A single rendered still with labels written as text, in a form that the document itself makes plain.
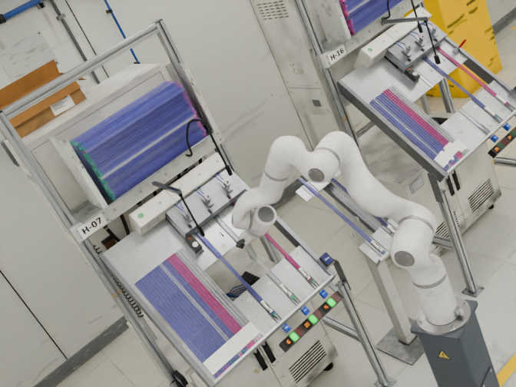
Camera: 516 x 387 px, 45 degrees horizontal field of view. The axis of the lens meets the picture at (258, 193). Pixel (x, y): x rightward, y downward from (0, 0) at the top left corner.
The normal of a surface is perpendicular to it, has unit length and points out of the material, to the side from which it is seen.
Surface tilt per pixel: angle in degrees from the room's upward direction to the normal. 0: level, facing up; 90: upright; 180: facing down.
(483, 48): 90
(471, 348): 90
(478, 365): 90
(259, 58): 90
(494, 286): 0
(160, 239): 44
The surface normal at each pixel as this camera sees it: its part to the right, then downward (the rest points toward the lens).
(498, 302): -0.40, -0.81
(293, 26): -0.73, 0.56
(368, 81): 0.11, -0.47
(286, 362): 0.56, 0.16
